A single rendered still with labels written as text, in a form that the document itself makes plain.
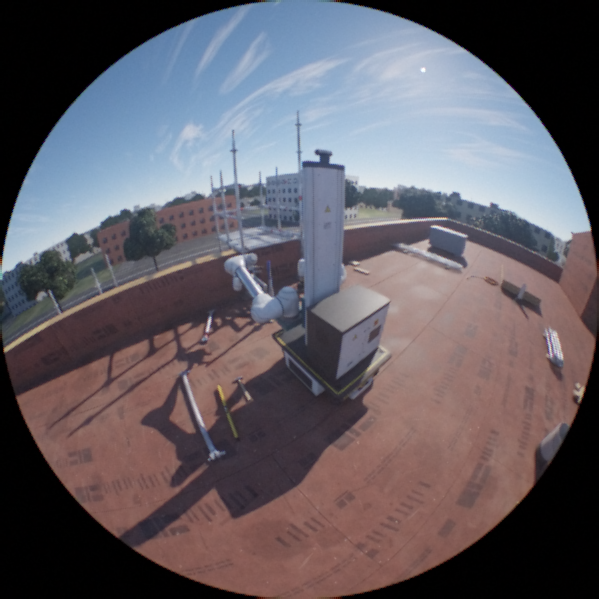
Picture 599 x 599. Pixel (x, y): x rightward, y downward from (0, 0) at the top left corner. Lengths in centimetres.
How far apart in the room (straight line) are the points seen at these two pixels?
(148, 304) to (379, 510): 344
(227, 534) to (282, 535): 36
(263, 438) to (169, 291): 235
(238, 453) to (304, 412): 65
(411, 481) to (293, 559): 98
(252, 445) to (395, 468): 110
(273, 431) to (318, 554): 105
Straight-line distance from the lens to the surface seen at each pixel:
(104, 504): 234
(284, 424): 176
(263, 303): 151
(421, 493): 181
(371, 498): 167
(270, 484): 164
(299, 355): 176
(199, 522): 177
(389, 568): 179
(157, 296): 319
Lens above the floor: 161
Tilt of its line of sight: 31 degrees down
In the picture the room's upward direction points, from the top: 2 degrees counter-clockwise
